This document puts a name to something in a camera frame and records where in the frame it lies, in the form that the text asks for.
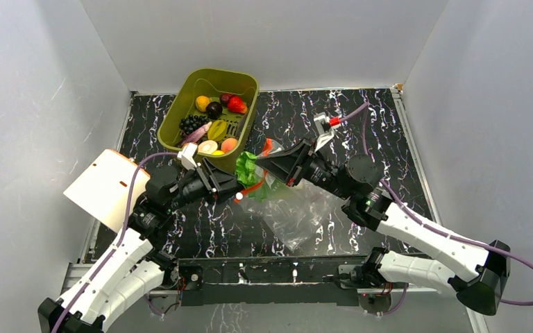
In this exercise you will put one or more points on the clear zip bag orange zipper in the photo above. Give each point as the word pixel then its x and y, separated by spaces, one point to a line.
pixel 296 219

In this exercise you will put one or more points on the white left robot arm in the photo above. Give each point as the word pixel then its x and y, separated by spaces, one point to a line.
pixel 135 262

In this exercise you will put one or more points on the purple sweet potato toy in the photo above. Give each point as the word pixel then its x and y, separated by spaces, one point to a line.
pixel 196 135

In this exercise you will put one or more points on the yellow-orange tangerine toy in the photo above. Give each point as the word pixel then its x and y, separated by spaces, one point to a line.
pixel 201 103

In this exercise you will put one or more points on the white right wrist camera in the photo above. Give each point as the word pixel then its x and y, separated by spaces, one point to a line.
pixel 325 127

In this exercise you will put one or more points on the red strawberry toy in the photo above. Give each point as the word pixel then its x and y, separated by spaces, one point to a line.
pixel 237 105

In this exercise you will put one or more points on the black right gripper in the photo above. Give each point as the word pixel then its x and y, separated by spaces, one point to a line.
pixel 303 163

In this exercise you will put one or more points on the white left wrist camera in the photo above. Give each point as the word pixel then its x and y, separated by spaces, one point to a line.
pixel 187 156

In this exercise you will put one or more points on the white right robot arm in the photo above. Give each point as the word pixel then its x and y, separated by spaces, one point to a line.
pixel 474 272

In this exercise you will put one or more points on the yellow starfruit toy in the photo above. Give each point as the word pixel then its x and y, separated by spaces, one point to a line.
pixel 217 130

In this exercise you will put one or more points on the black grape bunch toy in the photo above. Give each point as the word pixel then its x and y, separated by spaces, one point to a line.
pixel 191 122

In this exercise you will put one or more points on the white round slice toy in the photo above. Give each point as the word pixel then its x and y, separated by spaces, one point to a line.
pixel 208 147

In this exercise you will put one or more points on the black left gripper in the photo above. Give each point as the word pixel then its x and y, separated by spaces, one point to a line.
pixel 223 182

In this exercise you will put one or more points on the peach toy fruit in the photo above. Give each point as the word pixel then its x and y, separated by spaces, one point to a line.
pixel 228 144

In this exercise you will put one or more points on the dark brown plum toy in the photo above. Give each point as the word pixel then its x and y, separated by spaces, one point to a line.
pixel 214 110

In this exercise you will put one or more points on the green lettuce toy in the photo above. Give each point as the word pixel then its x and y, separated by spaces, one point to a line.
pixel 258 185

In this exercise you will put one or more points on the olive green plastic basket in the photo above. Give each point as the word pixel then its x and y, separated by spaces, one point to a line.
pixel 212 83

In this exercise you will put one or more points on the dark red cherry toy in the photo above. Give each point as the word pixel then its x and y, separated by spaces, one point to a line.
pixel 225 98

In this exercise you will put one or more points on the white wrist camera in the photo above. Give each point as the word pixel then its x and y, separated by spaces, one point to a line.
pixel 325 127
pixel 187 156

